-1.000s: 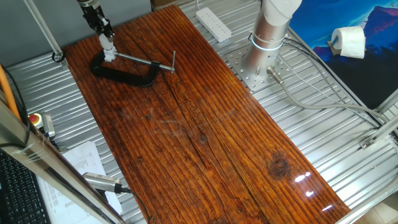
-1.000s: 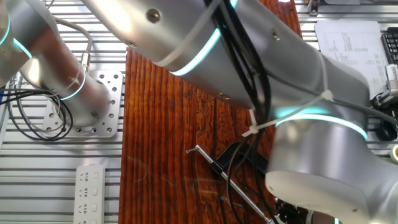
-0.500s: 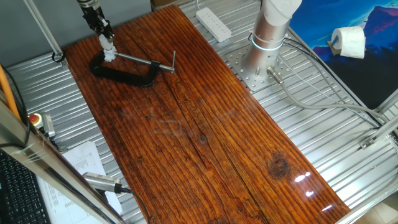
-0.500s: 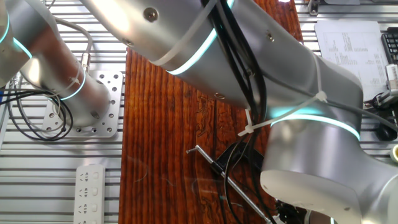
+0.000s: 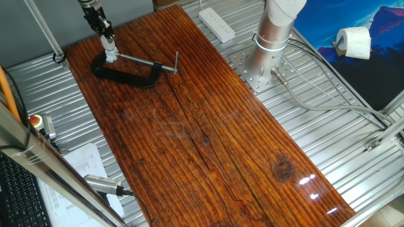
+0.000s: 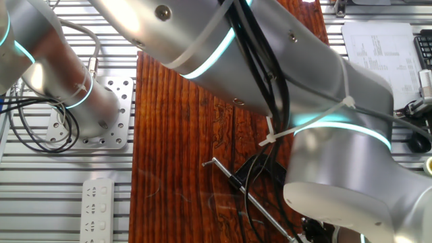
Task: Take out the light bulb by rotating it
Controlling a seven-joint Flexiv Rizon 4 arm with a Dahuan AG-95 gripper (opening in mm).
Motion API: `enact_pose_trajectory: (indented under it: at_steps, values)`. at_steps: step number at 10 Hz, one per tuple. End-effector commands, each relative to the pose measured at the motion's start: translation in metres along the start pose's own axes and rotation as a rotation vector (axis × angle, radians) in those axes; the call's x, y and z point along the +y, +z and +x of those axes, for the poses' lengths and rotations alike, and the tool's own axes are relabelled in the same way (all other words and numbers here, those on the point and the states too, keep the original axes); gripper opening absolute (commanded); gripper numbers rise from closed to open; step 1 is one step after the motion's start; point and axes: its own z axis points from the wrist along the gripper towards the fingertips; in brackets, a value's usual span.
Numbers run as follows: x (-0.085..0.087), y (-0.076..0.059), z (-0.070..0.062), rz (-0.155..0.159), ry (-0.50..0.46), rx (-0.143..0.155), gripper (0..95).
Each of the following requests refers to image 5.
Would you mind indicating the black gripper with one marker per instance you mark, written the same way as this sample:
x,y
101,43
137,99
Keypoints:
x,y
98,19

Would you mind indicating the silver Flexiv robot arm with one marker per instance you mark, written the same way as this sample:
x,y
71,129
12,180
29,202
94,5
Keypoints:
x,y
268,47

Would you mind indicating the white plug-in lamp socket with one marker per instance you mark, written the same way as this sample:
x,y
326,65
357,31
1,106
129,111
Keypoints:
x,y
112,56

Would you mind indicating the black C-clamp with steel screw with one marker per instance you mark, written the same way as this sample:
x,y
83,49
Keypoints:
x,y
120,76

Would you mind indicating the white power strip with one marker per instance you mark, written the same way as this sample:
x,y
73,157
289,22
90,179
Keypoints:
x,y
217,25

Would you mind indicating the red emergency stop button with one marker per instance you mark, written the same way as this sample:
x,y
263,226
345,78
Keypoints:
x,y
36,121

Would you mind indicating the printed white paper sheets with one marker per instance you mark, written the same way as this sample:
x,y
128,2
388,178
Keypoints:
x,y
85,162

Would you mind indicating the brown wooden board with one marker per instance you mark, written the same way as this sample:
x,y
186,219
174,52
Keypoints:
x,y
205,142

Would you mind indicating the grey ribbed handheld device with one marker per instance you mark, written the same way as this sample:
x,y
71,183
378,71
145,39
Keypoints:
x,y
101,184

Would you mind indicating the black computer keyboard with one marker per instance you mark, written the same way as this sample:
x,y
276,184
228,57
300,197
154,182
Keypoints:
x,y
19,198

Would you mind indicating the wooden paper roll holder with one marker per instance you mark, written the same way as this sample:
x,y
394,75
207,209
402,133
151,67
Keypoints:
x,y
338,47

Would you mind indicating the white toilet paper roll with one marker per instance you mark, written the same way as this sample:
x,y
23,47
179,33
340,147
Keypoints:
x,y
356,42

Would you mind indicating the blue mountain poster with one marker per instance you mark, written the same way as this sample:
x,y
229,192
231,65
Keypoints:
x,y
363,79

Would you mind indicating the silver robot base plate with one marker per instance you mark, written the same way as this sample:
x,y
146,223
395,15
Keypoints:
x,y
243,61

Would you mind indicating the aluminium frame beam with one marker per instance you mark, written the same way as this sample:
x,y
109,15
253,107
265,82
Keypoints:
x,y
47,167
389,134

